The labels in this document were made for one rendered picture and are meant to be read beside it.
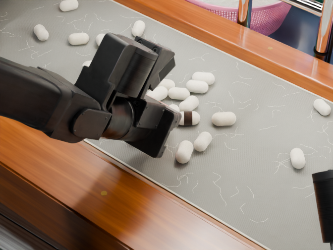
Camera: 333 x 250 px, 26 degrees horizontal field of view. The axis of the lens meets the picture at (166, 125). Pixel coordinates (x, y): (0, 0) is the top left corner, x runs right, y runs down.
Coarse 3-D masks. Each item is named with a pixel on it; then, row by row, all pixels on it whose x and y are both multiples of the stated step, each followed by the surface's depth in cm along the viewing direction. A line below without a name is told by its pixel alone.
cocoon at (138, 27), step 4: (140, 20) 124; (136, 24) 123; (140, 24) 123; (144, 24) 124; (132, 28) 123; (136, 28) 122; (140, 28) 122; (144, 28) 124; (132, 32) 122; (136, 32) 122; (140, 32) 122
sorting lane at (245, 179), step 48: (0, 0) 132; (48, 0) 132; (96, 0) 132; (0, 48) 121; (48, 48) 121; (96, 48) 121; (192, 48) 121; (240, 96) 112; (288, 96) 112; (96, 144) 104; (240, 144) 104; (288, 144) 104; (192, 192) 97; (240, 192) 97; (288, 192) 97; (288, 240) 92
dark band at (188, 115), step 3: (183, 111) 107; (186, 111) 106; (189, 111) 106; (186, 114) 106; (189, 114) 106; (186, 117) 106; (189, 117) 106; (186, 120) 106; (189, 120) 106; (186, 123) 106; (189, 123) 106
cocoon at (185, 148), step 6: (180, 144) 102; (186, 144) 101; (192, 144) 102; (180, 150) 100; (186, 150) 100; (192, 150) 102; (180, 156) 100; (186, 156) 100; (180, 162) 100; (186, 162) 101
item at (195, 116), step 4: (180, 112) 106; (192, 112) 106; (196, 112) 106; (192, 116) 106; (196, 116) 106; (180, 120) 106; (192, 120) 106; (196, 120) 106; (180, 124) 106; (192, 124) 106; (196, 124) 107
